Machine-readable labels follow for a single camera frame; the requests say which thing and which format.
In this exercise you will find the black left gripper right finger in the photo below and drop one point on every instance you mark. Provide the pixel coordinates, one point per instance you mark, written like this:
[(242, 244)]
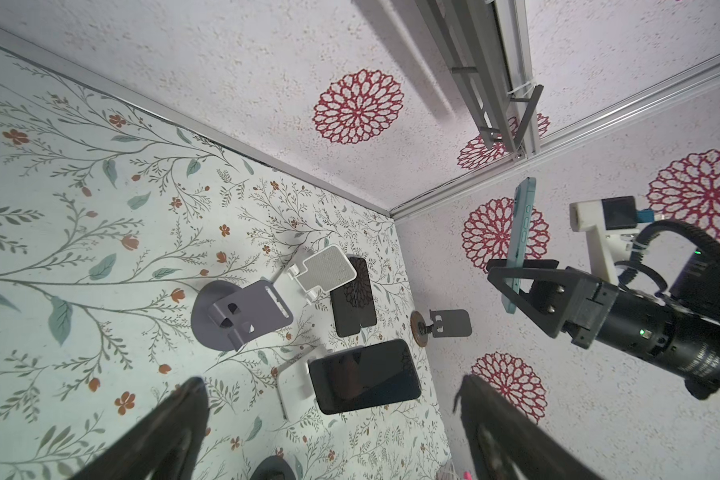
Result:
[(505, 444)]

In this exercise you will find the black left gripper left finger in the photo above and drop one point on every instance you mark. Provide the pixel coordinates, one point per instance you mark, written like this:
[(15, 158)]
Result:
[(163, 445)]

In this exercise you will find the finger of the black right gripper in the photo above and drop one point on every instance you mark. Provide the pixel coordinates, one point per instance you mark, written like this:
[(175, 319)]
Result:
[(545, 296), (528, 263)]

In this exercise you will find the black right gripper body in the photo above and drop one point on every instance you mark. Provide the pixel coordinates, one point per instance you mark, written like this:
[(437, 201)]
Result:
[(594, 299)]

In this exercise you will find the teal-edged black phone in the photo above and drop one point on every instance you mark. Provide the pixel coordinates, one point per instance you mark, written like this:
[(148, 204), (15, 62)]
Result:
[(521, 220)]

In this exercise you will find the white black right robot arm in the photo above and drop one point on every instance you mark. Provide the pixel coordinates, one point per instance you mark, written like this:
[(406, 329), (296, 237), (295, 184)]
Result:
[(682, 343)]

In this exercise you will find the dark round phone stand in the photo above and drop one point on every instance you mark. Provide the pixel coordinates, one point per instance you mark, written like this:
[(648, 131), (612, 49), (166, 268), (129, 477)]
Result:
[(273, 468)]

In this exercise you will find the black slab phone stand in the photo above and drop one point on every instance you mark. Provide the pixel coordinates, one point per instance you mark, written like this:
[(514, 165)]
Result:
[(294, 386)]

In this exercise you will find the grey round phone stand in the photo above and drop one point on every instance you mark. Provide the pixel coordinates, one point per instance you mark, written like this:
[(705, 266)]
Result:
[(226, 317)]

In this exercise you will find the white folding phone stand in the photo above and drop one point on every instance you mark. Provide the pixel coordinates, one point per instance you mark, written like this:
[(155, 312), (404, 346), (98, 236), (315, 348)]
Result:
[(314, 273)]

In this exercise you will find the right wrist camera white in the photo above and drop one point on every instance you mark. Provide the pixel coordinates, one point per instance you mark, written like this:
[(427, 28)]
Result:
[(610, 226)]

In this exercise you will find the grey wall shelf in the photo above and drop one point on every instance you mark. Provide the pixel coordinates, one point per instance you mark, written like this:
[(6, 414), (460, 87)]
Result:
[(486, 48)]

